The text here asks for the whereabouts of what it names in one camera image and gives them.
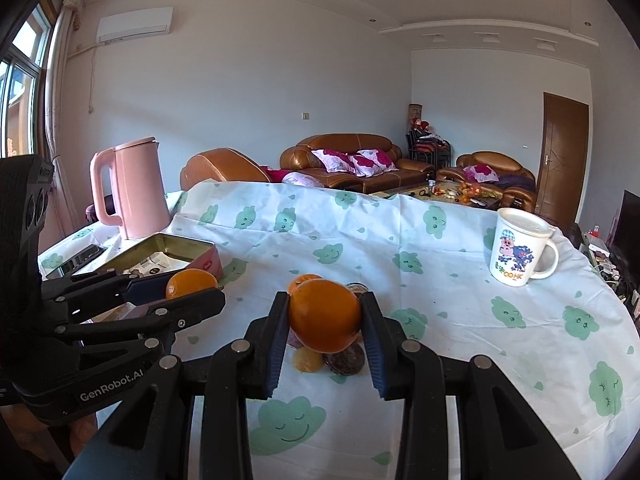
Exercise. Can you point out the coffee table with items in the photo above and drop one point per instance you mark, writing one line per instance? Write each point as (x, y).
(462, 193)

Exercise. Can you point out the black phone on table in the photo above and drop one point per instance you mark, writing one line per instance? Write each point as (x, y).
(58, 266)

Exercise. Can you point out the orange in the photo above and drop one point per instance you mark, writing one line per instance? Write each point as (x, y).
(188, 281)
(324, 316)

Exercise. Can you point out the stacked chairs in corner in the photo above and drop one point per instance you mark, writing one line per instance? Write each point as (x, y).
(425, 145)

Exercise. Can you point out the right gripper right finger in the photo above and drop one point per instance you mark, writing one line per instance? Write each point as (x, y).
(404, 369)

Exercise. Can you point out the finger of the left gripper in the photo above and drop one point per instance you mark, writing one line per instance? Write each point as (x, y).
(105, 290)
(161, 320)

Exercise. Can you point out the white cartoon mug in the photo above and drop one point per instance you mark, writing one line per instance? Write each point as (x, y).
(523, 248)

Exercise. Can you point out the small yellow round fruit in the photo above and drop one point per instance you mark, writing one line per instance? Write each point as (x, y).
(307, 361)

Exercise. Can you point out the pink electric kettle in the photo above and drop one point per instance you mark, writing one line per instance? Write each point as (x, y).
(136, 187)

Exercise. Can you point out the white green cloud tablecloth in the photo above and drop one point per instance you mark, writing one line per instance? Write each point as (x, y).
(567, 343)

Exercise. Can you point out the beige curtain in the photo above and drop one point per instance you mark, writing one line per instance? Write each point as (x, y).
(68, 20)

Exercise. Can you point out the brown leather armchair near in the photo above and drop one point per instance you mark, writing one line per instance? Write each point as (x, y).
(220, 165)

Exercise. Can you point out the window with frame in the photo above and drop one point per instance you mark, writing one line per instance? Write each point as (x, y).
(21, 74)

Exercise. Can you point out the layered dessert jar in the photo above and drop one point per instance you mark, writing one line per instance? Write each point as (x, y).
(348, 362)

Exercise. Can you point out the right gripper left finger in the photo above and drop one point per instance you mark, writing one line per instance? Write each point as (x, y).
(246, 369)

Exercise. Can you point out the orange mandarin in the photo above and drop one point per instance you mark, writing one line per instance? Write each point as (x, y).
(301, 279)

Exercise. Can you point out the black television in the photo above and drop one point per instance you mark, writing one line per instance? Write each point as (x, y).
(626, 240)

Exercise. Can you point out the white wall air conditioner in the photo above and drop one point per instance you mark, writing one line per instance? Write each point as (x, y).
(134, 25)

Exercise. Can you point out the brown leather sofa far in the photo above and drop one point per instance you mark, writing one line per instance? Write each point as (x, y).
(497, 172)

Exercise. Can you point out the pink metal tin box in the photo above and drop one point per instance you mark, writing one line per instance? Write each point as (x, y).
(162, 253)

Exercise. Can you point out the brown leather long sofa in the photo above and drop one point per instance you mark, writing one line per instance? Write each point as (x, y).
(361, 162)

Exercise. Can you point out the brown wooden door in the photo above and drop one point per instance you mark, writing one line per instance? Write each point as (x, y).
(563, 160)

